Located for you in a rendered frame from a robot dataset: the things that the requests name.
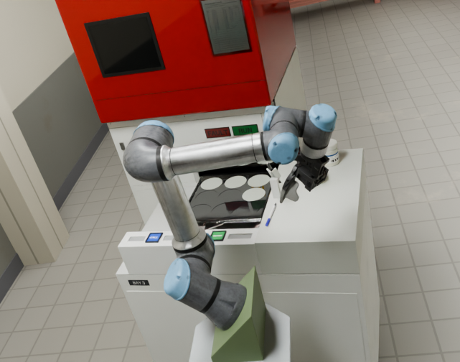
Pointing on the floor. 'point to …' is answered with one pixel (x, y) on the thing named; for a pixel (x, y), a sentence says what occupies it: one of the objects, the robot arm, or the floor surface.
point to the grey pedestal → (283, 323)
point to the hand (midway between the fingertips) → (294, 189)
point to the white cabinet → (141, 315)
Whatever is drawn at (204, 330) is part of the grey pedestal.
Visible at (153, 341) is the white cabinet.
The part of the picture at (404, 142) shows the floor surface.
